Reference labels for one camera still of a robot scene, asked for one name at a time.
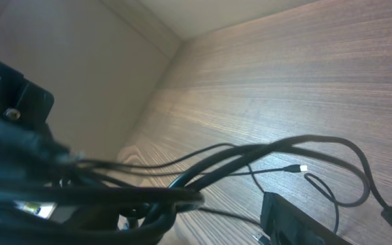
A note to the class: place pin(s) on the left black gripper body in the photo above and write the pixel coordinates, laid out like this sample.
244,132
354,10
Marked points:
28,150

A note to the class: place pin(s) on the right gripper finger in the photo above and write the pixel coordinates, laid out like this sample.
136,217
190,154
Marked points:
286,224

